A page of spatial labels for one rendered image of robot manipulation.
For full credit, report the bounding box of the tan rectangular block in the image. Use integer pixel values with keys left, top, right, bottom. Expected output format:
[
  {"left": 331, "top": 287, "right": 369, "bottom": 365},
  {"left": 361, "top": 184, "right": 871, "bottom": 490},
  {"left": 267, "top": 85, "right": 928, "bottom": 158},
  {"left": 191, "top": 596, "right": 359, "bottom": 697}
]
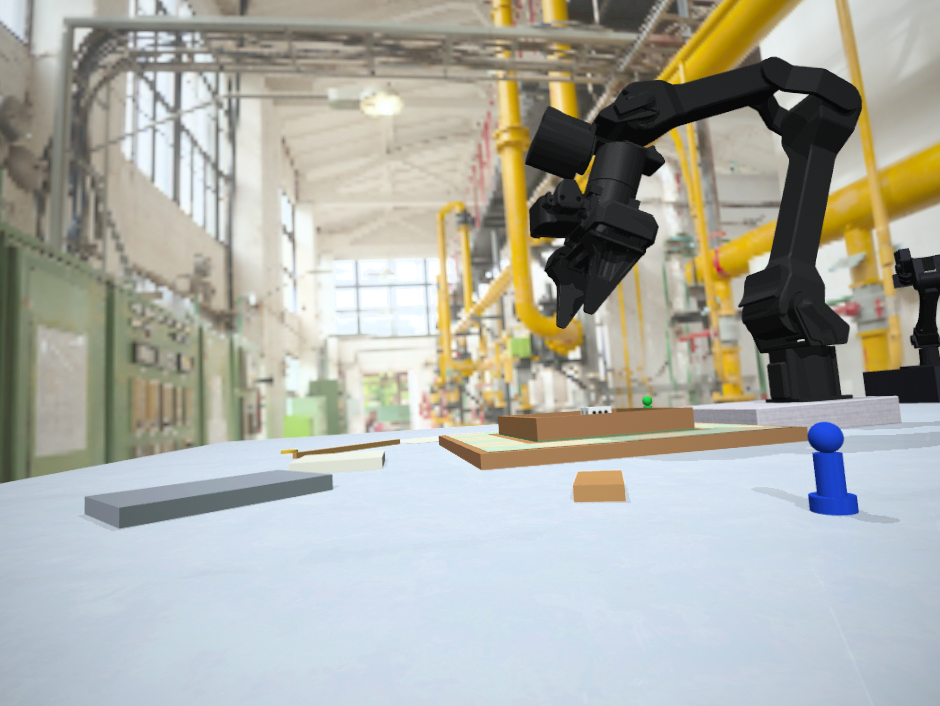
[{"left": 573, "top": 470, "right": 626, "bottom": 502}]

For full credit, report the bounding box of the blue game pawn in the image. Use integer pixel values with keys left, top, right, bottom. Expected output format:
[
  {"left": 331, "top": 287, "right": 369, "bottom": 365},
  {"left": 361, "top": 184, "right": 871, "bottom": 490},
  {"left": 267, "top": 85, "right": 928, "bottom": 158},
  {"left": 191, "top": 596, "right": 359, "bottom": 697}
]
[{"left": 808, "top": 422, "right": 859, "bottom": 516}]

